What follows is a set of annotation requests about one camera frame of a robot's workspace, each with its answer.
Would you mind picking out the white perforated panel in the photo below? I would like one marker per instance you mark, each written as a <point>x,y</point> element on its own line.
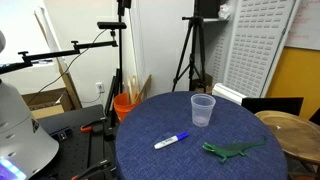
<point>259,33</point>

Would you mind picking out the black perforated workbench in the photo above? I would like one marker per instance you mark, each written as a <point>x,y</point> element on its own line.
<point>81,156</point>

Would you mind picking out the black vertical stand pole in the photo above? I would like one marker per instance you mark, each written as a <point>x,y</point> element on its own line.
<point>116,85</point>

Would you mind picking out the cardboard box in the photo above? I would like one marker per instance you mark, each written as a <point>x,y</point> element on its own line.
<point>49,103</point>

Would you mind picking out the round blue fabric table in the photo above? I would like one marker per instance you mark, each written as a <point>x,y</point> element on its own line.
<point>166,115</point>

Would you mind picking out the round wooden side table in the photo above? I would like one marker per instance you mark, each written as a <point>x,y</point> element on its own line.
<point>298,137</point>

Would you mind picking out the clear plastic cup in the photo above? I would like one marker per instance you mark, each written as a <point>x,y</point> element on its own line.
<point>202,107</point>

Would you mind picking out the orange black clamp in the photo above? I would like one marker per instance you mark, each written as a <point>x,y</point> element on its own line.
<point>93,126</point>

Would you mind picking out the green toy lizard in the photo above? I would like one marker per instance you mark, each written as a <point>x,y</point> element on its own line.
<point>234,149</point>

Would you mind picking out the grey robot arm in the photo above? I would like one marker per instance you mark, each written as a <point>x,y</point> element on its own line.
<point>25,147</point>

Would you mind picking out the white wall outlet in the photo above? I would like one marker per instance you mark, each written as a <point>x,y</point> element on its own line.
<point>100,87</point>

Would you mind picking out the black camera tripod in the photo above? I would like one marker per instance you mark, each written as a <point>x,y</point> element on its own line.
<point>195,32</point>

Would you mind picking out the white marker with blue cap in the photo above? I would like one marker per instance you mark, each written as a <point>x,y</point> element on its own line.
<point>171,140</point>

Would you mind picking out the black camera on boom arm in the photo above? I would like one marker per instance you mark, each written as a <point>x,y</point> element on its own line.
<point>111,25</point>

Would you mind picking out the orange bucket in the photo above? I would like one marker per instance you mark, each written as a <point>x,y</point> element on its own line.
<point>122,106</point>

